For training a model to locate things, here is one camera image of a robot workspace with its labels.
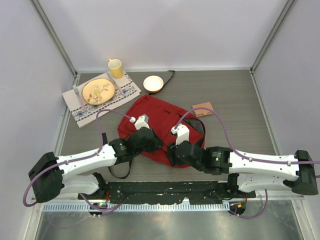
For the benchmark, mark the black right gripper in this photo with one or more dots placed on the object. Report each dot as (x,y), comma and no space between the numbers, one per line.
(173,159)

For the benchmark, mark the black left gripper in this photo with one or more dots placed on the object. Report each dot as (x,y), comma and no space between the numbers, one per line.
(157,144)

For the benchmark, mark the red student backpack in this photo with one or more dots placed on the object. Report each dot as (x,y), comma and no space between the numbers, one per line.
(162,117)

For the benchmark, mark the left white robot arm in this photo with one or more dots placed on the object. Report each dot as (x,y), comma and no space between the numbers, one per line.
(54,175)

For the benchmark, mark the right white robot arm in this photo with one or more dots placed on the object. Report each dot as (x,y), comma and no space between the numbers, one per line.
(249,172)

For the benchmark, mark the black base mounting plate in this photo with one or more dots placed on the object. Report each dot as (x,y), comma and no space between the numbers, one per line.
(167,192)

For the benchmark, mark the orange white bowl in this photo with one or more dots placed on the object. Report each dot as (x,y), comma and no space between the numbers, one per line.
(153,84)

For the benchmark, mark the yellow bird plate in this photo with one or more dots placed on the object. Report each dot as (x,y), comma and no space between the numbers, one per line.
(98,91)

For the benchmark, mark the yellow mug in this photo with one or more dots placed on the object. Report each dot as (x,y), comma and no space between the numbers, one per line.
(116,68)

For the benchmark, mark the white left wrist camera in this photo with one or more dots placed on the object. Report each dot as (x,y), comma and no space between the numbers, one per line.
(140,122)

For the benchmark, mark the pink handled knife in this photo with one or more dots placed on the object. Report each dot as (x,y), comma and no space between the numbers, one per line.
(115,84)

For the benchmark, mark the aluminium front rail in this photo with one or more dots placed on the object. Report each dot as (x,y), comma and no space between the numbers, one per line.
(50,200)

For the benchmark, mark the pink handled fork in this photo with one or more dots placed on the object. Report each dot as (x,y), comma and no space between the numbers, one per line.
(77,93)

